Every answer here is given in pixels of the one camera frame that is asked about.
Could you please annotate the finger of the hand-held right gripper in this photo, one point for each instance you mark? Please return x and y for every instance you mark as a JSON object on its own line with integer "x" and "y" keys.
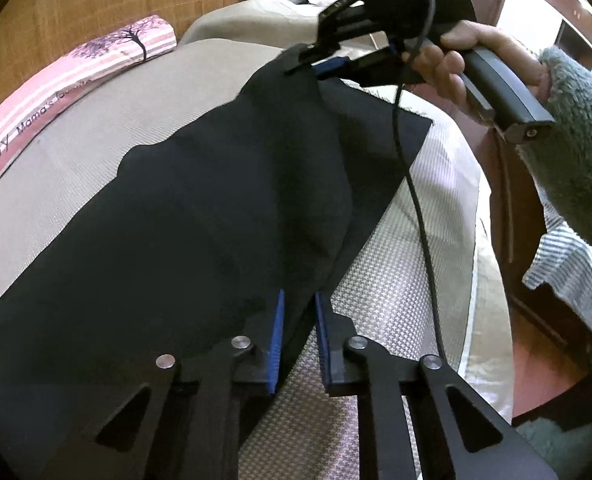
{"x": 306, "y": 55}
{"x": 333, "y": 66}

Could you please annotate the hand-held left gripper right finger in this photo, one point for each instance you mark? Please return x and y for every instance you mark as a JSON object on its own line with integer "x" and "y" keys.
{"x": 324, "y": 345}

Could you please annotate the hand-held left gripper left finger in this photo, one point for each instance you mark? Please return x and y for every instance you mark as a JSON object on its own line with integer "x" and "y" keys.
{"x": 275, "y": 345}

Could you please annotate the black pants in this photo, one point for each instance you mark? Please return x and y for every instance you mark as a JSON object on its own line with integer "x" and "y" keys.
{"x": 201, "y": 210}

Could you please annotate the person's right forearm grey sleeve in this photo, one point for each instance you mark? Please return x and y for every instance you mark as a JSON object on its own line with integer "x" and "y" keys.
{"x": 581, "y": 135}

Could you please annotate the person's right hand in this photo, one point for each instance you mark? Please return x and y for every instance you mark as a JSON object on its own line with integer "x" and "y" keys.
{"x": 501, "y": 42}

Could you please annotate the bamboo mat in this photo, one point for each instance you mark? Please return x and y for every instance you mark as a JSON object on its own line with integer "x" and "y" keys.
{"x": 76, "y": 5}

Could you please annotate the beige woven bed mat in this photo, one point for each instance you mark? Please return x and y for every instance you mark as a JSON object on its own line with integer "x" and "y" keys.
{"x": 76, "y": 160}

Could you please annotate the pink striped pillow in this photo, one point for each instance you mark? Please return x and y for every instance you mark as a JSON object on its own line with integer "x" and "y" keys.
{"x": 51, "y": 90}

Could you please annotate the grey striped shirt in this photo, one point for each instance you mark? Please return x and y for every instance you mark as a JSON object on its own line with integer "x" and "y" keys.
{"x": 571, "y": 270}

